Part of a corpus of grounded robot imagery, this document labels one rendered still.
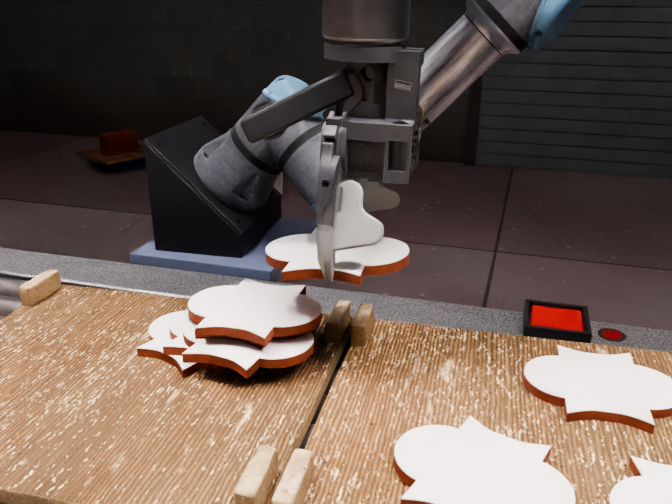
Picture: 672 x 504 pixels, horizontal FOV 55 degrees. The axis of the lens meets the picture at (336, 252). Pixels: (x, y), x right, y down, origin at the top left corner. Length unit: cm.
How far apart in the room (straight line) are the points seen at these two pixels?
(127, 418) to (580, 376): 44
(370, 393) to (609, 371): 24
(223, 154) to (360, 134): 59
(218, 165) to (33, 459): 65
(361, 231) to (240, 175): 58
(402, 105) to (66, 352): 45
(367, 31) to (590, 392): 39
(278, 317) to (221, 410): 11
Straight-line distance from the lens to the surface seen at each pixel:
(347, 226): 58
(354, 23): 56
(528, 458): 57
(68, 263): 107
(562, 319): 84
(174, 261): 115
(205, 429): 61
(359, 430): 60
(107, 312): 84
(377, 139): 57
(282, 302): 69
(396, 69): 57
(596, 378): 69
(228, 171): 113
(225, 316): 67
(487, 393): 66
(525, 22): 99
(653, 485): 58
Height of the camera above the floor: 130
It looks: 22 degrees down
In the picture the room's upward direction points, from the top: straight up
